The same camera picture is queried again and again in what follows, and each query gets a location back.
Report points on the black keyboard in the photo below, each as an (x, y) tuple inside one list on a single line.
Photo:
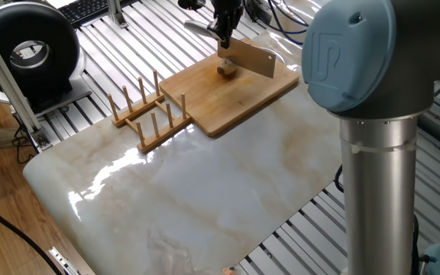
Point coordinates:
[(82, 11)]

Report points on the bamboo cutting board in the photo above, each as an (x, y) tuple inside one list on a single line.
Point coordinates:
[(224, 103)]

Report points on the steel cleaver knife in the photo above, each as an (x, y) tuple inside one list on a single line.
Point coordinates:
[(250, 57)]

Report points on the marble pattern table mat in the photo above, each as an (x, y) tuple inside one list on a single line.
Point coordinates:
[(204, 198)]

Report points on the aluminium frame beam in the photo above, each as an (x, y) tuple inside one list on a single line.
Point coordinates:
[(10, 88)]

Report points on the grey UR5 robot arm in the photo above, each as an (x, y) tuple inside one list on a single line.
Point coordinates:
[(369, 76)]

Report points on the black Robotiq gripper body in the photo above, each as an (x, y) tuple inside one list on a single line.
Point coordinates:
[(227, 9)]

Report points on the wooden peg rack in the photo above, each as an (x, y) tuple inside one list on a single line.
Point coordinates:
[(155, 126)]

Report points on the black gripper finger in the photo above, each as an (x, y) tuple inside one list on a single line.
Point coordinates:
[(214, 28), (233, 24)]

